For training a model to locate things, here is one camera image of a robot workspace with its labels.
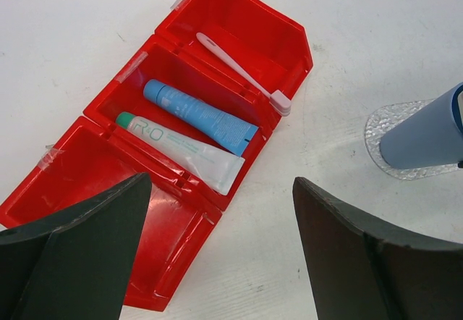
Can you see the clear textured glass tray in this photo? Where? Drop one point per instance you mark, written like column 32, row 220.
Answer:
column 384, row 119

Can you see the blue toothpaste tube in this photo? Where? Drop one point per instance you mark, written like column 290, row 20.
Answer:
column 229, row 131

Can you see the red plastic compartment bin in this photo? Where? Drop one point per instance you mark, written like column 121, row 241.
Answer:
column 95, row 153

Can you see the blue plastic cup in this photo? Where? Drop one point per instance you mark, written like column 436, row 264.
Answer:
column 430, row 137

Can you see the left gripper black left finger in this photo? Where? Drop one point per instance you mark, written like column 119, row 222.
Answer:
column 75, row 263

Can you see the white toothpaste tube green cap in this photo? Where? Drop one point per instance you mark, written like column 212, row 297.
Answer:
column 218, row 169

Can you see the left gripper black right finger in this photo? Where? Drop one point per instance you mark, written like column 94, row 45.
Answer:
column 362, row 267

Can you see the pink toothbrush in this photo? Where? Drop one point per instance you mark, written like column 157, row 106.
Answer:
column 280, row 103

